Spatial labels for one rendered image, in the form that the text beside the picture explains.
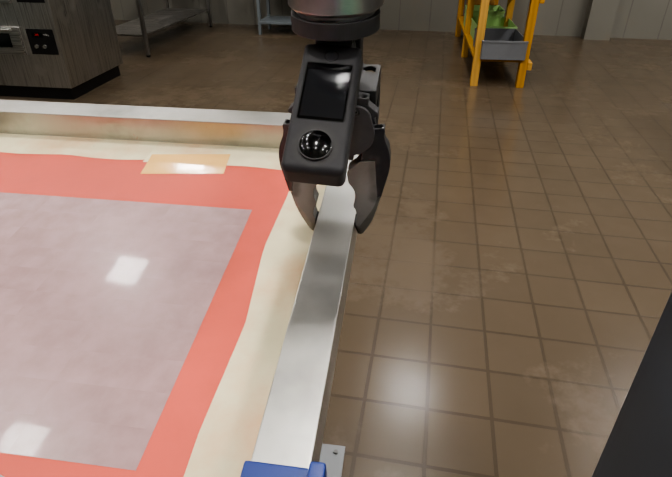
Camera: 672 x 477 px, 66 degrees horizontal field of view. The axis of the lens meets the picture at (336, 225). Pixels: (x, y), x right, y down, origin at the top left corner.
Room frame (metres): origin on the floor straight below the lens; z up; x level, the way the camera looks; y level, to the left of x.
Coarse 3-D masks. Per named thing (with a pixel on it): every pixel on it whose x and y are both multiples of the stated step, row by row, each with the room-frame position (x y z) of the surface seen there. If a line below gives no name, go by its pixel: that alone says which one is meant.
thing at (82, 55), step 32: (0, 0) 4.24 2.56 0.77; (32, 0) 4.22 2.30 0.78; (64, 0) 4.39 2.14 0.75; (96, 0) 4.83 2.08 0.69; (0, 32) 4.25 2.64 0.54; (32, 32) 4.23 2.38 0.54; (64, 32) 4.29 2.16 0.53; (96, 32) 4.72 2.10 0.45; (0, 64) 4.29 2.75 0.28; (32, 64) 4.25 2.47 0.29; (64, 64) 4.20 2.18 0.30; (96, 64) 4.61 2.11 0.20; (32, 96) 4.30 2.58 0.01; (64, 96) 4.25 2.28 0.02
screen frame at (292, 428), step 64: (0, 128) 0.70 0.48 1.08; (64, 128) 0.68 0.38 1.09; (128, 128) 0.67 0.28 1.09; (192, 128) 0.66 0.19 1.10; (256, 128) 0.64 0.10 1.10; (320, 256) 0.38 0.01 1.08; (320, 320) 0.31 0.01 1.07; (320, 384) 0.25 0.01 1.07; (256, 448) 0.20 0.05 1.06; (320, 448) 0.22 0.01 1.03
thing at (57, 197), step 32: (0, 160) 0.62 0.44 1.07; (32, 160) 0.62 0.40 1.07; (64, 160) 0.62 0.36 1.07; (96, 160) 0.62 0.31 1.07; (128, 160) 0.62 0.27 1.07; (0, 192) 0.55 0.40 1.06; (32, 192) 0.55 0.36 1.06; (64, 192) 0.55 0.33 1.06; (96, 192) 0.55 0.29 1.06; (0, 224) 0.49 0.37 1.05; (32, 224) 0.48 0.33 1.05; (64, 224) 0.48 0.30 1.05; (0, 256) 0.43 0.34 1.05; (32, 256) 0.43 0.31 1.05; (0, 288) 0.39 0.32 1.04; (32, 288) 0.39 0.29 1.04; (0, 320) 0.35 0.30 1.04
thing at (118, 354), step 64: (128, 192) 0.54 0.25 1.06; (192, 192) 0.54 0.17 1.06; (256, 192) 0.54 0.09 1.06; (64, 256) 0.43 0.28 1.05; (128, 256) 0.43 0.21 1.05; (192, 256) 0.43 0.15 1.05; (256, 256) 0.43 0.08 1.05; (64, 320) 0.35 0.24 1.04; (128, 320) 0.34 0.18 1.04; (192, 320) 0.34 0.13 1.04; (0, 384) 0.28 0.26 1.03; (64, 384) 0.28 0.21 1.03; (128, 384) 0.28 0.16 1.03; (192, 384) 0.28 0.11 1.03; (0, 448) 0.23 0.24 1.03; (64, 448) 0.23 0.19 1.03; (128, 448) 0.23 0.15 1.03; (192, 448) 0.23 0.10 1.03
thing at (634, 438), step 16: (656, 336) 0.45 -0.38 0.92; (656, 352) 0.44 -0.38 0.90; (640, 368) 0.46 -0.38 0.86; (656, 368) 0.43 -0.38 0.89; (640, 384) 0.45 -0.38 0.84; (656, 384) 0.42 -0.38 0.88; (640, 400) 0.43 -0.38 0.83; (656, 400) 0.40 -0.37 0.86; (624, 416) 0.45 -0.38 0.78; (640, 416) 0.42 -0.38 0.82; (656, 416) 0.39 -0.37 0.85; (624, 432) 0.43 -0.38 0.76; (640, 432) 0.41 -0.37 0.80; (656, 432) 0.38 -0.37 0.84; (608, 448) 0.45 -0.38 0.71; (624, 448) 0.42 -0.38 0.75; (640, 448) 0.39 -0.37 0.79; (656, 448) 0.37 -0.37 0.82; (608, 464) 0.44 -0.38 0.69; (624, 464) 0.41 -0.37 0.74; (640, 464) 0.38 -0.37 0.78; (656, 464) 0.36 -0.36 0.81
